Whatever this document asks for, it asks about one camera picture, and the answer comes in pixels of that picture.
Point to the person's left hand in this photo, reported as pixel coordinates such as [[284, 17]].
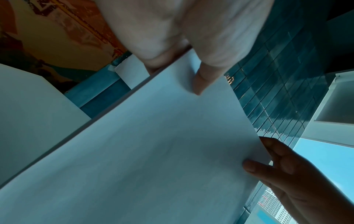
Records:
[[179, 21]]

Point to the person's right hand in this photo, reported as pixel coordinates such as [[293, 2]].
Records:
[[304, 186]]

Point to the pile of white papers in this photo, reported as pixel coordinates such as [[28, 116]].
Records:
[[138, 153]]

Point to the white sheet taped to wall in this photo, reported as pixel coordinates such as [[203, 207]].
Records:
[[132, 70]]

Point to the colourful wall mural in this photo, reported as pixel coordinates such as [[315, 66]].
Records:
[[55, 39]]

